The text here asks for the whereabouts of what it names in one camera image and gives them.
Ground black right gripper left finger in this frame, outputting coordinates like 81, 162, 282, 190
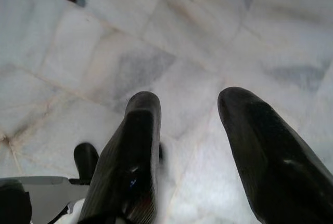
77, 91, 162, 224

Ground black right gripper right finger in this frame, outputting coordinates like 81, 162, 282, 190
217, 86, 333, 224

